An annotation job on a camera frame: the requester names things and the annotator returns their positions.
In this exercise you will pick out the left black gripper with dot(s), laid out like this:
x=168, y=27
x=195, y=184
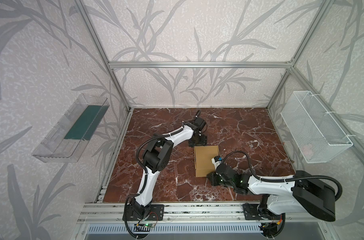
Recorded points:
x=198, y=141

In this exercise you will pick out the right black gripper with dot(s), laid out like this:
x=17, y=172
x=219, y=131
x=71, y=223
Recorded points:
x=216, y=177

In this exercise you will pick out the brown cardboard box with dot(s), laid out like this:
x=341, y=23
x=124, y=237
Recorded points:
x=203, y=159

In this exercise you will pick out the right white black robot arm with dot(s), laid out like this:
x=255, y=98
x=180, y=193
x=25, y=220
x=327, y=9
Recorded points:
x=299, y=193

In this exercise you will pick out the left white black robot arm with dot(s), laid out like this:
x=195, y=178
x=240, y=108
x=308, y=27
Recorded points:
x=153, y=156

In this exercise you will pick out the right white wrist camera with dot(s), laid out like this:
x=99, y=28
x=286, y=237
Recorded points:
x=217, y=160

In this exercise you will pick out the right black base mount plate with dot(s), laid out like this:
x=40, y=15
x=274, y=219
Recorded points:
x=259, y=212

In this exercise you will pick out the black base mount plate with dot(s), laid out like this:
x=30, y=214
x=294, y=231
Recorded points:
x=155, y=212
x=259, y=212

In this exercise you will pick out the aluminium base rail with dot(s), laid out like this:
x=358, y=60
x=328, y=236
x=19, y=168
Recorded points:
x=175, y=212

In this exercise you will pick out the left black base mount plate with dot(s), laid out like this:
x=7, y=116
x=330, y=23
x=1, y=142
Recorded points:
x=155, y=212

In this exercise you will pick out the white wire mesh basket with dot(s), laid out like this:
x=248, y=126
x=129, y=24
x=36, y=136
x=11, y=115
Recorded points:
x=315, y=131

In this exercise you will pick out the clear plastic wall bin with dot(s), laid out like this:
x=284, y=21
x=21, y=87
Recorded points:
x=68, y=139

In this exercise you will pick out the aluminium cage frame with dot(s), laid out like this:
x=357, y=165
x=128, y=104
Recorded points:
x=290, y=66

